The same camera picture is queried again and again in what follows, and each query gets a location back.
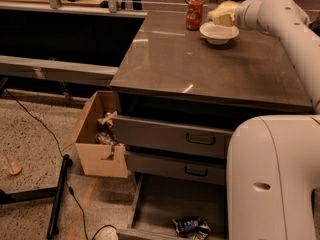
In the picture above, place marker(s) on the yellow sponge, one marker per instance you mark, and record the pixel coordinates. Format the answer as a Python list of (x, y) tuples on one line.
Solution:
[(225, 8)]

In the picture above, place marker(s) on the grey drawer cabinet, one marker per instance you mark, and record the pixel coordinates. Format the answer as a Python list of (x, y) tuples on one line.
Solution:
[(173, 75)]

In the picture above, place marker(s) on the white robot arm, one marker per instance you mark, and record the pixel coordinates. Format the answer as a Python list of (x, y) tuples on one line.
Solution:
[(273, 162)]

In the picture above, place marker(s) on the orange soda can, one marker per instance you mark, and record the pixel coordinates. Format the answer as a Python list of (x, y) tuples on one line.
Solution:
[(194, 14)]

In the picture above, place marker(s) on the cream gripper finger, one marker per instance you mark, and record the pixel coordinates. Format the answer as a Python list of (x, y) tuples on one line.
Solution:
[(224, 20)]

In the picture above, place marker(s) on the black table leg frame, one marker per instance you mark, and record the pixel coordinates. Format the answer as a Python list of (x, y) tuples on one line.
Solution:
[(55, 193)]

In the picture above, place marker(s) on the open cardboard box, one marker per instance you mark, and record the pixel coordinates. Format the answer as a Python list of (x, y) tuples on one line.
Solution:
[(105, 160)]

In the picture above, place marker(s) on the grey metal rail beam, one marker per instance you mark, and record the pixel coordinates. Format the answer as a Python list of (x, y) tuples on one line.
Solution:
[(78, 73)]

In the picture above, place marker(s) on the white paper bowl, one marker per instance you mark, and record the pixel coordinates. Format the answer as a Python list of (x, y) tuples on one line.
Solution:
[(218, 34)]

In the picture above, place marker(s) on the bottom open grey drawer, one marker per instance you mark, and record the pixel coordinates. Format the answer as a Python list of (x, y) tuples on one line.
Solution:
[(158, 200)]

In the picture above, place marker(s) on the crumpled blue snack bag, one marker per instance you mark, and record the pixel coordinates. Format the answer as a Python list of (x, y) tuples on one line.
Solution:
[(192, 227)]

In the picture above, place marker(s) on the top grey drawer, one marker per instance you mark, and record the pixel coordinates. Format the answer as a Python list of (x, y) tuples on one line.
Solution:
[(173, 137)]

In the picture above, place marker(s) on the trash inside cardboard box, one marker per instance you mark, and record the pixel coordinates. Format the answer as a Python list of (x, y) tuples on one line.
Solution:
[(105, 130)]

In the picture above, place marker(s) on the middle grey drawer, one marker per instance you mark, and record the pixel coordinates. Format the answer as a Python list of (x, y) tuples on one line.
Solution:
[(178, 168)]

